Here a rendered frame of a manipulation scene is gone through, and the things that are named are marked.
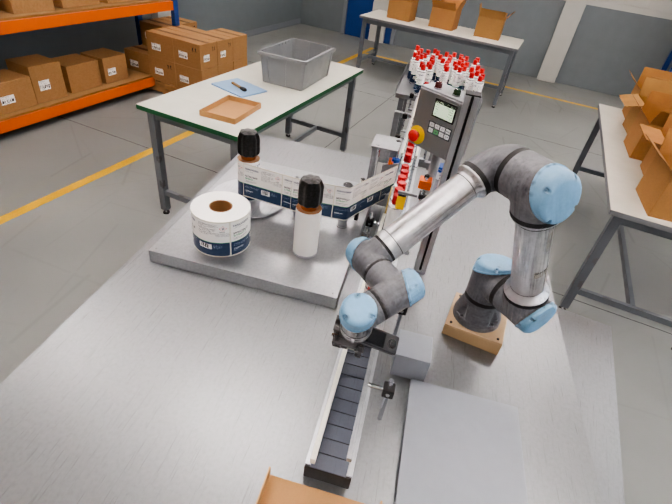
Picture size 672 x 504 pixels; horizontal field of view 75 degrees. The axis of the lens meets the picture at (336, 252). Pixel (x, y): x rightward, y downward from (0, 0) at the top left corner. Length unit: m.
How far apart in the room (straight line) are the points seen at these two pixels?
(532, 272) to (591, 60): 7.92
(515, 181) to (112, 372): 1.11
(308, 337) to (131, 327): 0.52
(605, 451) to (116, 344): 1.36
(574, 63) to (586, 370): 7.71
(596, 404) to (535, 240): 0.61
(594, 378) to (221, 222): 1.27
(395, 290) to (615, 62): 8.29
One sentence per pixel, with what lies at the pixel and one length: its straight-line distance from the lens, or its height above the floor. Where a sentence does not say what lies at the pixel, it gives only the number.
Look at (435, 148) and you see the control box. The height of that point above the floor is 1.31.
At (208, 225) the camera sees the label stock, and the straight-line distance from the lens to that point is 1.50.
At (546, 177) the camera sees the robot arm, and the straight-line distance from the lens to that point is 1.01.
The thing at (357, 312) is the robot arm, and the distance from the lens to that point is 0.89.
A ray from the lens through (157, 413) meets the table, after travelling 1.25.
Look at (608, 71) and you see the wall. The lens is 9.05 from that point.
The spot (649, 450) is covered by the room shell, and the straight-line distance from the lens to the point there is 2.78.
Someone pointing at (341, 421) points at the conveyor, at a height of 0.88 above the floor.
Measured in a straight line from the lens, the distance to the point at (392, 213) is 1.63.
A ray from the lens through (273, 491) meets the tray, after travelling 1.12.
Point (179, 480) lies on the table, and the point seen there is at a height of 0.83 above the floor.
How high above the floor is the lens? 1.86
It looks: 37 degrees down
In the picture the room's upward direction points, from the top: 9 degrees clockwise
